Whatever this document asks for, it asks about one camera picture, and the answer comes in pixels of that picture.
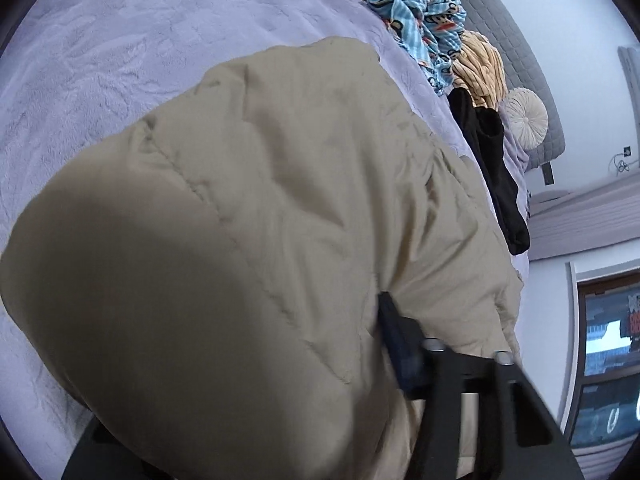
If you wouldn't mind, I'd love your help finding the blue monkey print pajamas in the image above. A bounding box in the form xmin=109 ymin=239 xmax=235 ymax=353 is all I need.
xmin=362 ymin=0 xmax=466 ymax=96

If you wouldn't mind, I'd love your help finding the lavender curtain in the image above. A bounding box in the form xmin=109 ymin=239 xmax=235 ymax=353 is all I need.
xmin=529 ymin=46 xmax=639 ymax=261

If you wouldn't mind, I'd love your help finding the round cream cushion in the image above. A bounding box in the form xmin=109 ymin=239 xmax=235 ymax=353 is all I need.
xmin=499 ymin=88 xmax=549 ymax=151

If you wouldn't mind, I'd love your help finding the black folded garment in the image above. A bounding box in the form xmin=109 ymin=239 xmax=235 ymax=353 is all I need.
xmin=447 ymin=88 xmax=530 ymax=256

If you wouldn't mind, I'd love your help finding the beige puffer coat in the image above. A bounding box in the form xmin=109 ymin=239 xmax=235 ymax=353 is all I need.
xmin=1 ymin=37 xmax=522 ymax=479

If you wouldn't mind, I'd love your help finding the yellow striped garment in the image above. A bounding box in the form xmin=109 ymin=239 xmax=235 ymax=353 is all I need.
xmin=452 ymin=30 xmax=508 ymax=110

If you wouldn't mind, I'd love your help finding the grey padded headboard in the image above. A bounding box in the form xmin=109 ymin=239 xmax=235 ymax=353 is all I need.
xmin=461 ymin=0 xmax=565 ymax=185

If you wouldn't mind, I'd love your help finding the dark framed window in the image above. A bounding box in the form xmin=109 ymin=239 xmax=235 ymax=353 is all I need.
xmin=565 ymin=270 xmax=639 ymax=450

